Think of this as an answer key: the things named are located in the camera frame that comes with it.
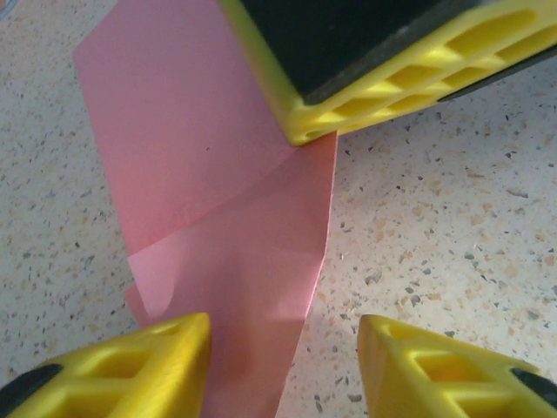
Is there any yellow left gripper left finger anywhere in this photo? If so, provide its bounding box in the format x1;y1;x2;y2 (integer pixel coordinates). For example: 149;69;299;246
0;312;213;418

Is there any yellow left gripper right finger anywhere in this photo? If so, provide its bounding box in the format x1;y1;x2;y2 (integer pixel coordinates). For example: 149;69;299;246
357;313;557;418

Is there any pink square paper sheet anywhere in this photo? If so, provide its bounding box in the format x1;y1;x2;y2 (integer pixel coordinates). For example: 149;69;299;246
71;0;339;418

